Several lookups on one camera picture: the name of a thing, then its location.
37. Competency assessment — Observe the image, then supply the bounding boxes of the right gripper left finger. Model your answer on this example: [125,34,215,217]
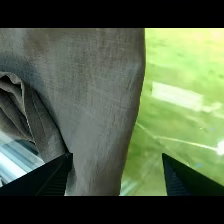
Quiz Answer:
[0,152,74,197]

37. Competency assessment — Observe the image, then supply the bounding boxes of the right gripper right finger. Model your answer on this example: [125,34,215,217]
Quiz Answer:
[161,152,224,197]

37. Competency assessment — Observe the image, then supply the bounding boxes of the brown pants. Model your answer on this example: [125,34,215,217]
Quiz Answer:
[0,28,147,197]

